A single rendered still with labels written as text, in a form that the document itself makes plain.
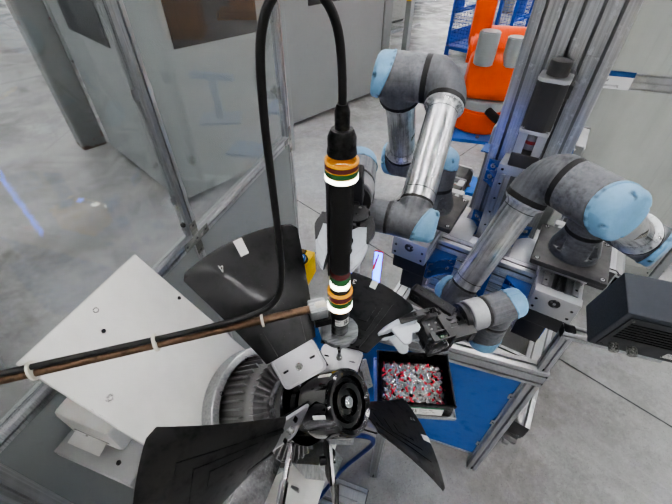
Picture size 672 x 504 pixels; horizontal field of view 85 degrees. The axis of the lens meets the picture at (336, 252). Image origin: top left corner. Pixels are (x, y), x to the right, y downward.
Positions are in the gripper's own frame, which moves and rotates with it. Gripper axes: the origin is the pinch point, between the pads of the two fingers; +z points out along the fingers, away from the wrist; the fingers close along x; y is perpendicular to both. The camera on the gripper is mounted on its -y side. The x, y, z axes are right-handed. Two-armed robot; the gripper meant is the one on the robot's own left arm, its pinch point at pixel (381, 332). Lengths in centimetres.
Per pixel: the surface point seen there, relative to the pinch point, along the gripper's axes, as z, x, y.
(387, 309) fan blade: -4.1, 1.4, -5.9
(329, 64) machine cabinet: -112, 102, -388
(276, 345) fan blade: 23.4, -11.1, 2.1
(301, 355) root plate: 19.3, -9.2, 4.5
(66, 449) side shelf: 80, 33, -9
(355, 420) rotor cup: 12.7, -3.2, 16.7
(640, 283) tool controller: -59, -8, 10
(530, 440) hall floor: -85, 117, 19
